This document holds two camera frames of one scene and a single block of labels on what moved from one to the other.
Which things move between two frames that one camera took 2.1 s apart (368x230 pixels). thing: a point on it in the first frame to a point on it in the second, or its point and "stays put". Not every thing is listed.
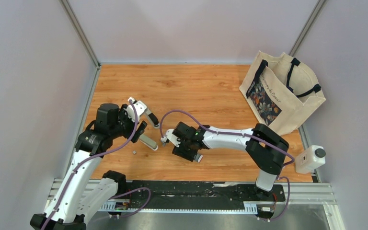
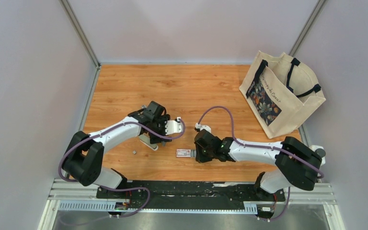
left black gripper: [122, 114] to [163, 120]
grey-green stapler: [148, 142] stays put
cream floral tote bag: [281, 91] stays put
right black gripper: [180, 152] to [199, 157]
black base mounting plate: [196, 192] stays put
